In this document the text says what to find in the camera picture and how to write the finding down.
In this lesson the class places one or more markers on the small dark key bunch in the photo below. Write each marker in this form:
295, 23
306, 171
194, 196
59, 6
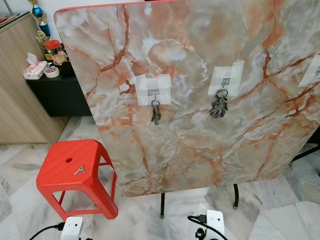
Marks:
155, 112

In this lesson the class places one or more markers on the light wooden cabinet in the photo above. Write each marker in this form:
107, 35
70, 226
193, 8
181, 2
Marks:
20, 100

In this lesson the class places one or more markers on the taped adhesive wall hook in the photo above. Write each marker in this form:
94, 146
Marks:
152, 87
226, 76
311, 70

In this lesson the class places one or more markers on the marble pattern folding table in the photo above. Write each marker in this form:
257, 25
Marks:
190, 150

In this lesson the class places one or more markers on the pink white tissue pack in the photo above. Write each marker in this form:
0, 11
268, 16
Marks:
34, 69

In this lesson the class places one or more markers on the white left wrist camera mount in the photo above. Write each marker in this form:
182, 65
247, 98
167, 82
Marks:
71, 229

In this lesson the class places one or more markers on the black tv console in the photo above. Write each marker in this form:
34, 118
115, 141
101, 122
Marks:
60, 96

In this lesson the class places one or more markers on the white tape roll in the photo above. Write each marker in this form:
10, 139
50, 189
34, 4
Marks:
51, 72

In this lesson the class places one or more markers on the red lid jar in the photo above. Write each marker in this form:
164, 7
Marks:
52, 46

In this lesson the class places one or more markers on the red plastic stool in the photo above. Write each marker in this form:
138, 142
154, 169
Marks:
65, 172

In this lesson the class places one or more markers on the blue and gold trophy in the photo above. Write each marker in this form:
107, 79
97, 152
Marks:
41, 14

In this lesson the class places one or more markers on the small beige plush toy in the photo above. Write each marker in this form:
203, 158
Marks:
60, 58

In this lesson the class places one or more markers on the large dark key bunch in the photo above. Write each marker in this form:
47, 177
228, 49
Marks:
219, 106

